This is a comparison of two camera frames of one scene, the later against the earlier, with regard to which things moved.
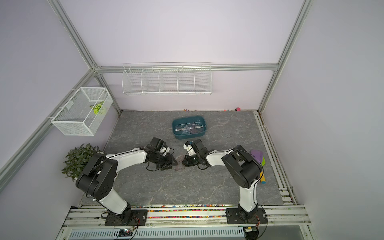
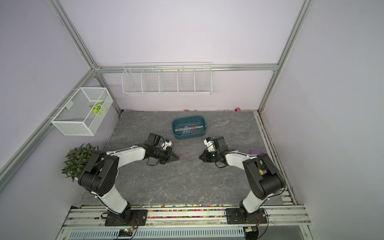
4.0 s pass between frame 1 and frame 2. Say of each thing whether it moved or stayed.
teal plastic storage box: stayed
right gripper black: moved
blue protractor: stayed
